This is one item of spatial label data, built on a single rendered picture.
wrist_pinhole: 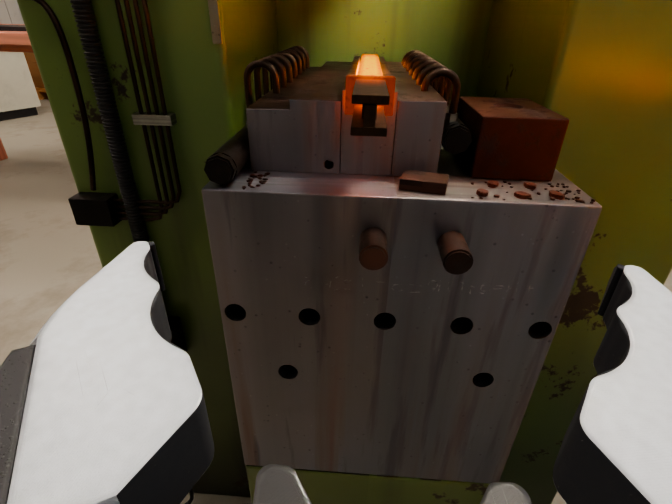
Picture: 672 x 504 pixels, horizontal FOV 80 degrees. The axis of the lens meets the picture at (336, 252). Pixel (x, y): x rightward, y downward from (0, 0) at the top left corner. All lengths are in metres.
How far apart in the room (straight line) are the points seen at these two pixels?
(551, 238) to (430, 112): 0.17
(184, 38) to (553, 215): 0.48
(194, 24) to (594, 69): 0.49
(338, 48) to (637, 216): 0.60
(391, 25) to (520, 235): 0.58
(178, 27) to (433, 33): 0.50
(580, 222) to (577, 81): 0.23
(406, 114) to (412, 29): 0.49
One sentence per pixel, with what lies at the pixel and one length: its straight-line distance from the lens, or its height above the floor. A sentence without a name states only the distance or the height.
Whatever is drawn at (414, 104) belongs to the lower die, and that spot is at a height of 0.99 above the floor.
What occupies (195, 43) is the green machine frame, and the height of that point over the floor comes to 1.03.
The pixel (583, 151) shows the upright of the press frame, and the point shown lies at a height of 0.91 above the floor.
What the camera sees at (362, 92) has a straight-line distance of 0.33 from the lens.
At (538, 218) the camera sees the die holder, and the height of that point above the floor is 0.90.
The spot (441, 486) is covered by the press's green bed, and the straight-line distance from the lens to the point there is 0.72.
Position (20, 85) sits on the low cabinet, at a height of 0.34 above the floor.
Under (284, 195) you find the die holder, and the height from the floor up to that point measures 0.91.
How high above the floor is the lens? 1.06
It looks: 30 degrees down
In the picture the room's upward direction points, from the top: 1 degrees clockwise
